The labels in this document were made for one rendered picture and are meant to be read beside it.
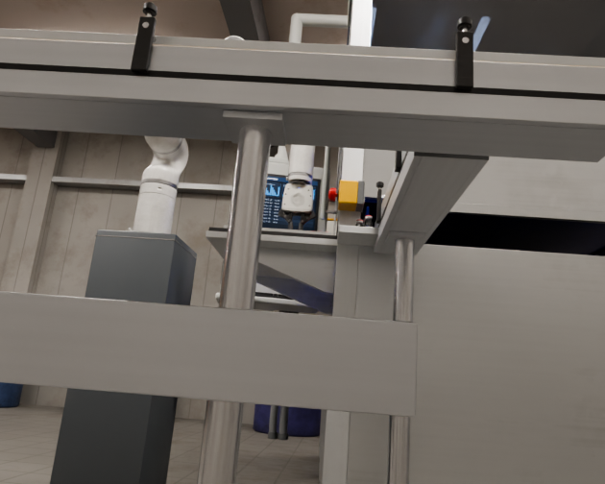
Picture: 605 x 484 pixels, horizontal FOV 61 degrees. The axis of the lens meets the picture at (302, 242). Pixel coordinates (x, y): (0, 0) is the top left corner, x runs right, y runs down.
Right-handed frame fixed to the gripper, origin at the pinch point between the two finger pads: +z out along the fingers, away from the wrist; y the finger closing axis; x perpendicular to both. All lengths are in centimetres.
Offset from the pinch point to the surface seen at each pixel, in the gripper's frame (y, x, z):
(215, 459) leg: -1, -93, 58
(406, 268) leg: 31, -36, 18
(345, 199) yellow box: 15.0, -23.3, -3.2
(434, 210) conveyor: 34, -55, 10
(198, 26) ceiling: -103, 182, -212
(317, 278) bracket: 8.6, -4.2, 16.8
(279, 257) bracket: -3.8, -4.2, 11.0
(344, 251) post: 16.0, -14.2, 9.7
